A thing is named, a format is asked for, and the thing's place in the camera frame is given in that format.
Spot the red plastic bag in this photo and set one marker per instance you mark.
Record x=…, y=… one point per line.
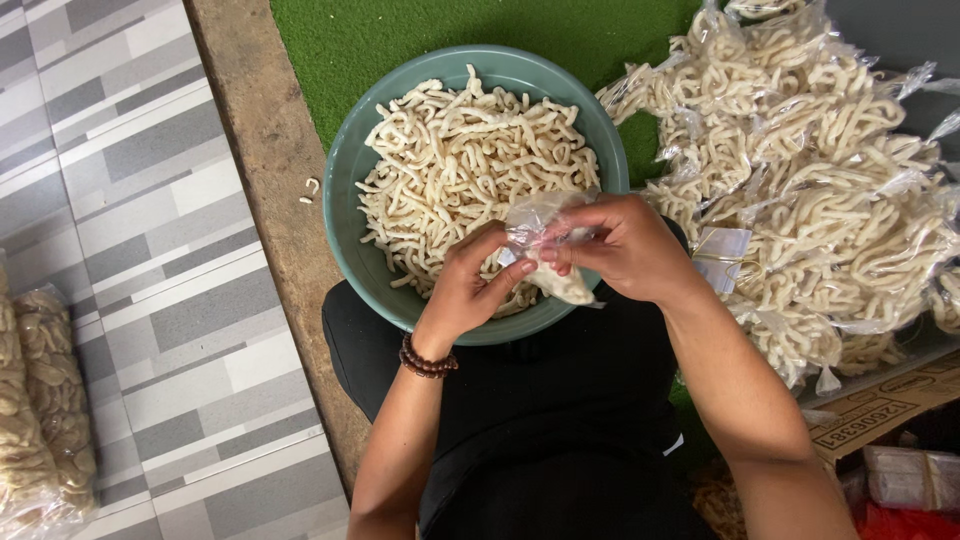
x=907, y=523

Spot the clear plastic bag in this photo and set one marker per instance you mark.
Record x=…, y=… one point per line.
x=534, y=216

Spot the pile of packed cracker bags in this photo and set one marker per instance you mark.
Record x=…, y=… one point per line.
x=810, y=165

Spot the person's right hand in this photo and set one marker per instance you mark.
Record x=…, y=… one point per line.
x=637, y=251

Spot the brown wooden threshold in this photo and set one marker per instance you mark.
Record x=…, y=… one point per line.
x=277, y=187

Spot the heap of loose cracker sticks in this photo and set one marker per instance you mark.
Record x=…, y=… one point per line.
x=465, y=157

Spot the brown cardboard box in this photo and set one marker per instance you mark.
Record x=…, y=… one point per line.
x=870, y=416

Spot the wrapped grey packets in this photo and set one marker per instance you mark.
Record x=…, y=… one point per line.
x=911, y=476

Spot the teal plastic bowl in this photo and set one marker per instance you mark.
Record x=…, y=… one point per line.
x=343, y=225

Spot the person's left hand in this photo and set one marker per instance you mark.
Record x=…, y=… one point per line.
x=454, y=296

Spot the green artificial turf mat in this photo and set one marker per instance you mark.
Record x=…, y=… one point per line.
x=360, y=45

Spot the curved cracker crumb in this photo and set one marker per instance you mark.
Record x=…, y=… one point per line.
x=313, y=184

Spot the large bag of crackers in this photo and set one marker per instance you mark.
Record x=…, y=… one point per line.
x=60, y=390
x=19, y=442

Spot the bundle of empty plastic bags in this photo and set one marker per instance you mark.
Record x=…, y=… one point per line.
x=721, y=255

